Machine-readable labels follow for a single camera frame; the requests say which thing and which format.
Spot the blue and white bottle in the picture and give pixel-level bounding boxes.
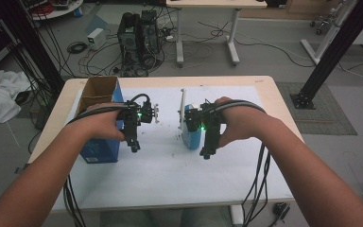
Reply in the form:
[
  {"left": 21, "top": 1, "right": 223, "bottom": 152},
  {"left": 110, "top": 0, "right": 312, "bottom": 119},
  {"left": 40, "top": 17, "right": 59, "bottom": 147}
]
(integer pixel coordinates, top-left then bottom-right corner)
[{"left": 181, "top": 103, "right": 203, "bottom": 151}]

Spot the black computer tower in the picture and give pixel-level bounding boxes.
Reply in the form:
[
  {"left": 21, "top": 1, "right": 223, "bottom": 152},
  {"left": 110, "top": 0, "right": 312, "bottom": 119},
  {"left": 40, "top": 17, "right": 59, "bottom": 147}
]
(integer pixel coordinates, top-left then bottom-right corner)
[
  {"left": 116, "top": 11, "right": 142, "bottom": 78},
  {"left": 140, "top": 9, "right": 163, "bottom": 62}
]

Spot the round white table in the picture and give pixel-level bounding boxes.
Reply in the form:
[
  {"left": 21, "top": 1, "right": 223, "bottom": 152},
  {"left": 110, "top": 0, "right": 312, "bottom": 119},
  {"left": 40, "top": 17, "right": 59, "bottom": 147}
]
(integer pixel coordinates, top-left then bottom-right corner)
[{"left": 27, "top": 0, "right": 84, "bottom": 22}]

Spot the coiled black cable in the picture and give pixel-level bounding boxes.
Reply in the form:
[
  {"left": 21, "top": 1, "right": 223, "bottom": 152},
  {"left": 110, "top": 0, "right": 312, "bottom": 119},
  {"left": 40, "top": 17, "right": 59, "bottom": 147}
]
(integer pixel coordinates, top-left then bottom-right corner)
[{"left": 66, "top": 41, "right": 89, "bottom": 55}]

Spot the blue cardboard box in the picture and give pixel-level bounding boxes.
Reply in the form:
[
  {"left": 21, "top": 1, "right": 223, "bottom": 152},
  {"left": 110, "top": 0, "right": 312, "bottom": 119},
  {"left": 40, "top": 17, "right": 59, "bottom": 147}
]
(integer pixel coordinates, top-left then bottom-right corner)
[{"left": 75, "top": 75, "right": 125, "bottom": 165}]

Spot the left gripper black cable bundle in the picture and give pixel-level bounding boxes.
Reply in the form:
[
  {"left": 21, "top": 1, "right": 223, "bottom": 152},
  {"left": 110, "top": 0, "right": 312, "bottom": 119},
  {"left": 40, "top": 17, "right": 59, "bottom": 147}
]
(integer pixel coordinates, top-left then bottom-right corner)
[{"left": 62, "top": 93, "right": 153, "bottom": 227}]

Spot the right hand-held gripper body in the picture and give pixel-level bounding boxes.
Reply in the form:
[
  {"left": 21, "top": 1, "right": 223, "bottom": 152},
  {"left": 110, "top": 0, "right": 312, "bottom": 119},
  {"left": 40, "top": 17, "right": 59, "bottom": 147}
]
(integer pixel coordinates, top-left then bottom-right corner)
[{"left": 178, "top": 88, "right": 225, "bottom": 133}]

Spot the white paper sheet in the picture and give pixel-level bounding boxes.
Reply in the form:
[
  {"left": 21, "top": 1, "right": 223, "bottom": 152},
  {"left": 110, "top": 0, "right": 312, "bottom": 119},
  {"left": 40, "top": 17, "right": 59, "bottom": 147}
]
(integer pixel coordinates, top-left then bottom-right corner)
[{"left": 51, "top": 85, "right": 294, "bottom": 212}]

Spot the small white box device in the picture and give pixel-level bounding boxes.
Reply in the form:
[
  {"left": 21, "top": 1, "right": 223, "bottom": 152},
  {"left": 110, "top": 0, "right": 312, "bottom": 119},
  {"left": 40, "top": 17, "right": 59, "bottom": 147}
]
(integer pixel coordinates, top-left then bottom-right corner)
[{"left": 86, "top": 27, "right": 107, "bottom": 51}]

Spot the gripper black cable bundle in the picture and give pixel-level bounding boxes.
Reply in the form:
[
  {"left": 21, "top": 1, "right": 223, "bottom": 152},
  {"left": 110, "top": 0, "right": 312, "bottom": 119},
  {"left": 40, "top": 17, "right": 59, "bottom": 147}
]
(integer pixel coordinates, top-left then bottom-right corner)
[
  {"left": 201, "top": 99, "right": 272, "bottom": 227},
  {"left": 62, "top": 93, "right": 153, "bottom": 227}
]

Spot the white table leg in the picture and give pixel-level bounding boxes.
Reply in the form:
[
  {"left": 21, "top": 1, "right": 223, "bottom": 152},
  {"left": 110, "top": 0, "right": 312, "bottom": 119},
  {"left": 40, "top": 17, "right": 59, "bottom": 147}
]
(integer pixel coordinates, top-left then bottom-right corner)
[{"left": 231, "top": 204, "right": 245, "bottom": 225}]

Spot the long black floor cable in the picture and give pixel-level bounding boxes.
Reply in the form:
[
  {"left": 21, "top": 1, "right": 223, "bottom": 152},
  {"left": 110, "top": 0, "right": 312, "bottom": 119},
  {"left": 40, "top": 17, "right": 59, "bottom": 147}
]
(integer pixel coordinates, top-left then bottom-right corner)
[{"left": 198, "top": 20, "right": 316, "bottom": 69}]

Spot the person's right hand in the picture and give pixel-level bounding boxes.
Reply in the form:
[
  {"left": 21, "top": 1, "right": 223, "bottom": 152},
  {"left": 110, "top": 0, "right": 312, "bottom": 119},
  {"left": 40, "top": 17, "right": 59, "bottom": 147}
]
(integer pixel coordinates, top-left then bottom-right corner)
[{"left": 214, "top": 96, "right": 270, "bottom": 149}]

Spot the grey floor mat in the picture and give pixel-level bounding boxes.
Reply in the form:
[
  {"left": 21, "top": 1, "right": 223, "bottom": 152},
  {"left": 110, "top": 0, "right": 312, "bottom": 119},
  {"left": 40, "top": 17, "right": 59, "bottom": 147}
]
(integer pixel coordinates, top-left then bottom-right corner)
[{"left": 275, "top": 80, "right": 358, "bottom": 136}]

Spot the white power strip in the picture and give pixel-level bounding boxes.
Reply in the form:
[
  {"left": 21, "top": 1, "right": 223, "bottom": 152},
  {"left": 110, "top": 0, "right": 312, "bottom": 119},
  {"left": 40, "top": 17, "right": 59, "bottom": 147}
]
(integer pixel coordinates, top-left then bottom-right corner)
[{"left": 162, "top": 27, "right": 176, "bottom": 43}]

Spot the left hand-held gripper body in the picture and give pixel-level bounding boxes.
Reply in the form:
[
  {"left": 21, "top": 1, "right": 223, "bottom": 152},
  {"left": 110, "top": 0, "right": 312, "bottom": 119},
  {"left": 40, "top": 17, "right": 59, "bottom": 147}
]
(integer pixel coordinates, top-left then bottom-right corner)
[{"left": 116, "top": 99, "right": 161, "bottom": 132}]

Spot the person's left hand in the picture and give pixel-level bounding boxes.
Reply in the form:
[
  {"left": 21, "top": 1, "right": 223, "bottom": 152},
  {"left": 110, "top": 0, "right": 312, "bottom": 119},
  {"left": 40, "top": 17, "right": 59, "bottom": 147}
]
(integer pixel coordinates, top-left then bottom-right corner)
[{"left": 70, "top": 101, "right": 127, "bottom": 143}]

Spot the white metal stand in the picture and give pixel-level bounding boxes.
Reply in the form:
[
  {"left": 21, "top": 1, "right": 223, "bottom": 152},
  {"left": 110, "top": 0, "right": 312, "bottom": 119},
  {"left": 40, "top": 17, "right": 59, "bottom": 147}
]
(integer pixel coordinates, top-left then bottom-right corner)
[{"left": 301, "top": 0, "right": 358, "bottom": 65}]

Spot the wooden desk with white legs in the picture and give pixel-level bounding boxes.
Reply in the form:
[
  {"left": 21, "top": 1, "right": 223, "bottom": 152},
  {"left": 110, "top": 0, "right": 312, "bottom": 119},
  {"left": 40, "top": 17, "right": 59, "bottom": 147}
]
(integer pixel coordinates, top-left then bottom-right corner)
[{"left": 165, "top": 0, "right": 268, "bottom": 68}]

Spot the black plug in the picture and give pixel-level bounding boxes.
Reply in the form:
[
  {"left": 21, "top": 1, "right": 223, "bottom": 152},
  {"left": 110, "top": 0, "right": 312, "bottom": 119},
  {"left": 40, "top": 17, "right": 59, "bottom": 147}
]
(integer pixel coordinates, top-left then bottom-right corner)
[{"left": 272, "top": 201, "right": 291, "bottom": 221}]

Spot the right gripper black cable bundle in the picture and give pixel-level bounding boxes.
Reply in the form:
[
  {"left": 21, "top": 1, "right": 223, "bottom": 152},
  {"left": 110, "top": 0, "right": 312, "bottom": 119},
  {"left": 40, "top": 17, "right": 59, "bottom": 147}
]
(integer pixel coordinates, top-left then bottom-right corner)
[{"left": 201, "top": 99, "right": 272, "bottom": 227}]

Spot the black metal frame post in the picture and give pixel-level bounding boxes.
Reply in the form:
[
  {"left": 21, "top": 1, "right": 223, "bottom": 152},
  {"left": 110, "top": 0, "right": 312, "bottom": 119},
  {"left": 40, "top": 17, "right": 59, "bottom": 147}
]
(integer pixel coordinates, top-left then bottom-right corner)
[
  {"left": 0, "top": 0, "right": 66, "bottom": 96},
  {"left": 290, "top": 0, "right": 363, "bottom": 111}
]

